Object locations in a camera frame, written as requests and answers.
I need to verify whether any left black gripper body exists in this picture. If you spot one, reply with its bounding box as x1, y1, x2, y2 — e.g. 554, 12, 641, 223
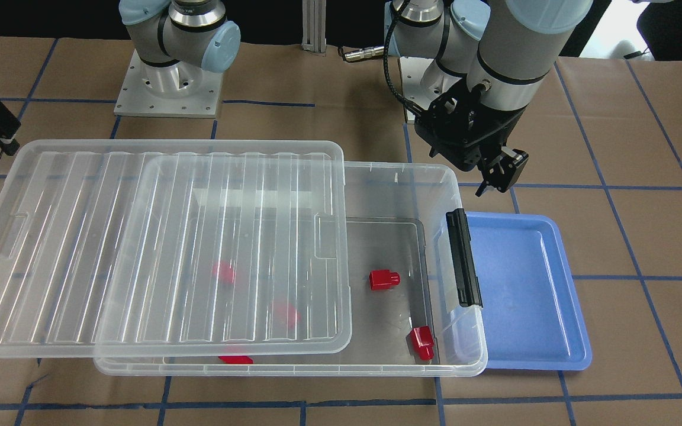
415, 80, 529, 192

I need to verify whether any clear plastic box lid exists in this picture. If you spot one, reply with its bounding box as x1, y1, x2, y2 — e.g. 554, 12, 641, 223
0, 140, 352, 359

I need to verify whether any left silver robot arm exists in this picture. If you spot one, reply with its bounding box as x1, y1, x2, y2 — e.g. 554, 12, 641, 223
382, 1, 592, 196

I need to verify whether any blue plastic tray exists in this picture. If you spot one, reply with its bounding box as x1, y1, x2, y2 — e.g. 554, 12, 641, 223
467, 211, 593, 370

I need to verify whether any clear plastic storage box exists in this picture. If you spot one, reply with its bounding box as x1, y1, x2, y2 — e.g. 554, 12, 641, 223
95, 162, 488, 377

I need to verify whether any red block centre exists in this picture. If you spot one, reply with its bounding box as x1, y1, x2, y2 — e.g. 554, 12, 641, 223
271, 301, 301, 331

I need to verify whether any red block bottom edge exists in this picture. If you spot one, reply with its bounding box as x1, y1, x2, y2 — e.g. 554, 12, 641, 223
217, 355, 254, 366

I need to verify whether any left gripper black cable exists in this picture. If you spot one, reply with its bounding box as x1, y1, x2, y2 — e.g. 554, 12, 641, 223
382, 0, 430, 116

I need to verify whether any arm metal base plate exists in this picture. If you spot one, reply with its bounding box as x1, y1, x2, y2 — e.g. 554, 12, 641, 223
114, 51, 224, 118
400, 57, 460, 109

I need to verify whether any black box latch handle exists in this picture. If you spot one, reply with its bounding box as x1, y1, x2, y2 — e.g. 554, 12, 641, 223
445, 208, 484, 308

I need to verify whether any metal cable connector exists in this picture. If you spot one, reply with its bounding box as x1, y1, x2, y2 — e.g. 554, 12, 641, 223
338, 46, 384, 64

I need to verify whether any aluminium frame post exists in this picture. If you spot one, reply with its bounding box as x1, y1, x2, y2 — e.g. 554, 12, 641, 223
301, 0, 327, 56

